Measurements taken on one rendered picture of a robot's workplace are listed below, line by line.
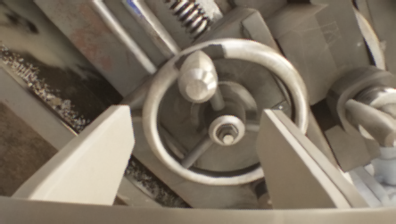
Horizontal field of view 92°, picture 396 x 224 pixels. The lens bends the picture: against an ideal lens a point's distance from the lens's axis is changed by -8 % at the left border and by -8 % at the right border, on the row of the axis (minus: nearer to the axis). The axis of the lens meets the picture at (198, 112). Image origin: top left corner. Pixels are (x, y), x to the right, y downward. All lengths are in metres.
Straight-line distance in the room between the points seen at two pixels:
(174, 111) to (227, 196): 0.22
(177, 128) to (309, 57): 0.22
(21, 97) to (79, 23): 0.20
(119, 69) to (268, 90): 0.33
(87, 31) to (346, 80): 0.49
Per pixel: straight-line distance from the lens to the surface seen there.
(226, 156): 0.38
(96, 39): 0.51
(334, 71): 0.35
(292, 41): 0.31
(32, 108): 0.42
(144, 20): 0.38
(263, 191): 0.39
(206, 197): 0.45
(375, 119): 0.25
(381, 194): 1.19
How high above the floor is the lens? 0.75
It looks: 17 degrees down
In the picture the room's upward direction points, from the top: 57 degrees clockwise
